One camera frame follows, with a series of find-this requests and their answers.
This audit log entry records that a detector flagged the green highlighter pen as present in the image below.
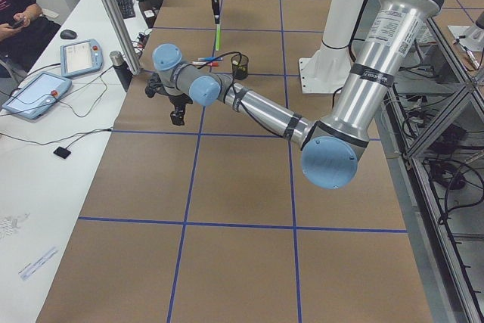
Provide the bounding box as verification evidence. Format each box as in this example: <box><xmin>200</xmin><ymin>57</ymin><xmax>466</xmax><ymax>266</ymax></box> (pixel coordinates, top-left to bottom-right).
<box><xmin>215</xmin><ymin>16</ymin><xmax>221</xmax><ymax>51</ymax></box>

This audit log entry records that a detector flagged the red marker pen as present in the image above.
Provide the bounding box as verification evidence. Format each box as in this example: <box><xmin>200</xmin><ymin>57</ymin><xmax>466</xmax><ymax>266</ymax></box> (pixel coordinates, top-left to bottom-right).
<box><xmin>191</xmin><ymin>61</ymin><xmax>219</xmax><ymax>68</ymax></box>

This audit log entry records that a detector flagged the blue marker pen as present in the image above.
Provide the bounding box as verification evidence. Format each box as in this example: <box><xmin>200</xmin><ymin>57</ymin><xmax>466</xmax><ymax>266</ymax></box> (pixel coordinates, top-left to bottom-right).
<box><xmin>197</xmin><ymin>57</ymin><xmax>223</xmax><ymax>62</ymax></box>

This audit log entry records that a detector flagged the black mesh pen cup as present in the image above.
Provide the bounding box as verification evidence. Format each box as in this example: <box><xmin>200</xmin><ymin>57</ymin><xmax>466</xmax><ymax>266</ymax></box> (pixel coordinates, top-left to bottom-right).
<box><xmin>231</xmin><ymin>54</ymin><xmax>249</xmax><ymax>80</ymax></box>

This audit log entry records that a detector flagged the black keyboard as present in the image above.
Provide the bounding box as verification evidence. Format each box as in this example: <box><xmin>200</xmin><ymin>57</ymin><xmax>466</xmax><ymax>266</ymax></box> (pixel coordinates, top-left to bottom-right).
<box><xmin>116</xmin><ymin>0</ymin><xmax>135</xmax><ymax>19</ymax></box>

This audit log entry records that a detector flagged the far blue teach pendant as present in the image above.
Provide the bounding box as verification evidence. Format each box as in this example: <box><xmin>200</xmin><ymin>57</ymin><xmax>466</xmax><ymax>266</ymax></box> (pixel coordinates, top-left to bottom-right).
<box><xmin>60</xmin><ymin>39</ymin><xmax>104</xmax><ymax>78</ymax></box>

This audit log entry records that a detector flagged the blue teach pendant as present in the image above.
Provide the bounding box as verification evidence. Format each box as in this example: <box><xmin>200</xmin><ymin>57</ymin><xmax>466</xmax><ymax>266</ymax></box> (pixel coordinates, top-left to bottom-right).
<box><xmin>2</xmin><ymin>72</ymin><xmax>72</xmax><ymax>120</ymax></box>
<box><xmin>60</xmin><ymin>39</ymin><xmax>104</xmax><ymax>78</ymax></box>

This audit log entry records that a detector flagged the small black square pad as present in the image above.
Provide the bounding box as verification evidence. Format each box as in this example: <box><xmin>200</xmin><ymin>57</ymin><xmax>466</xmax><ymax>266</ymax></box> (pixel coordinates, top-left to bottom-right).
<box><xmin>53</xmin><ymin>146</ymin><xmax>71</xmax><ymax>159</ymax></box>

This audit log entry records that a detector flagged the white side table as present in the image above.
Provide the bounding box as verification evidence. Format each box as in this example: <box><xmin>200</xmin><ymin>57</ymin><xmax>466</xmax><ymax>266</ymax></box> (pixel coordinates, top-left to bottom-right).
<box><xmin>0</xmin><ymin>0</ymin><xmax>167</xmax><ymax>323</ymax></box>

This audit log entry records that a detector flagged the black computer mouse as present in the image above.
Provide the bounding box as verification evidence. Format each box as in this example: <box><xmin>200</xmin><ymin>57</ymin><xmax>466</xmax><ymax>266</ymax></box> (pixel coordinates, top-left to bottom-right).
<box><xmin>60</xmin><ymin>30</ymin><xmax>77</xmax><ymax>40</ymax></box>

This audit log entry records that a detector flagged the near blue teach pendant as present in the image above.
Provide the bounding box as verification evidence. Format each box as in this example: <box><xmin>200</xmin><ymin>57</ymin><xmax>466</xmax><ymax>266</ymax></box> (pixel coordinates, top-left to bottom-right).
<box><xmin>2</xmin><ymin>72</ymin><xmax>72</xmax><ymax>120</ymax></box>

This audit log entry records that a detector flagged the seated person in black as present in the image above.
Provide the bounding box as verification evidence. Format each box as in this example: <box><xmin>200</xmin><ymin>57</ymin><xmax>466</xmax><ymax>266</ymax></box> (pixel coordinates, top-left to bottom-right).
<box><xmin>1</xmin><ymin>0</ymin><xmax>61</xmax><ymax>71</ymax></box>

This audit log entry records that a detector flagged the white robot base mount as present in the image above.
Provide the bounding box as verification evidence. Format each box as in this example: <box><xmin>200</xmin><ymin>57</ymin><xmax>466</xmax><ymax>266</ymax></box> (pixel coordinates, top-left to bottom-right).
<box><xmin>299</xmin><ymin>0</ymin><xmax>365</xmax><ymax>94</ymax></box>

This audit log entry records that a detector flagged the aluminium frame rack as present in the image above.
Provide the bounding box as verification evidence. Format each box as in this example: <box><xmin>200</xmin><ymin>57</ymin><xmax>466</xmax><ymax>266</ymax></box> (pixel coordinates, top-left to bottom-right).
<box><xmin>378</xmin><ymin>9</ymin><xmax>483</xmax><ymax>322</ymax></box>

